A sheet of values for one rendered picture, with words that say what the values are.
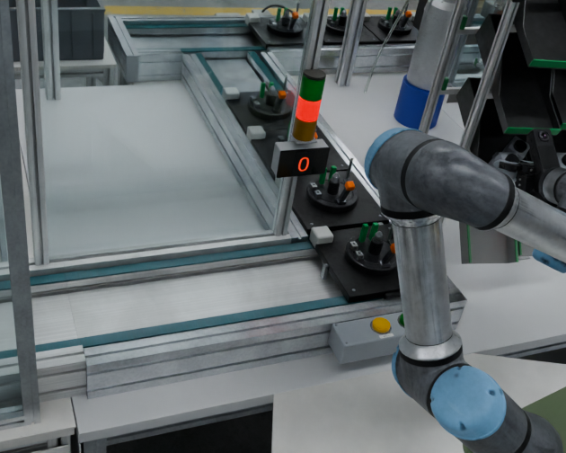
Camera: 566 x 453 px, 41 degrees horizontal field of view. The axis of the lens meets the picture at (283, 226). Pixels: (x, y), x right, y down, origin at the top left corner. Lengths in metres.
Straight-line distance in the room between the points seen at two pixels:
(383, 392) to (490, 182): 0.69
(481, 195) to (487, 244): 0.79
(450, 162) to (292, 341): 0.67
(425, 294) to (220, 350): 0.49
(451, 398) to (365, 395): 0.39
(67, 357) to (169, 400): 0.23
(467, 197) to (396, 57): 1.96
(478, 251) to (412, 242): 0.65
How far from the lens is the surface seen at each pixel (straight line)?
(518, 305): 2.06
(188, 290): 1.76
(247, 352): 1.64
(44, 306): 1.72
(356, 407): 1.66
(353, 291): 1.75
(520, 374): 1.88
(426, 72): 2.62
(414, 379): 1.43
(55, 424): 1.58
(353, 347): 1.65
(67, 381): 1.58
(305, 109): 1.65
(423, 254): 1.30
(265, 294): 1.77
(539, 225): 1.26
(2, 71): 1.10
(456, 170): 1.15
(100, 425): 1.57
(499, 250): 1.96
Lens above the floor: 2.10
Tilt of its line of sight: 37 degrees down
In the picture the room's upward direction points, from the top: 10 degrees clockwise
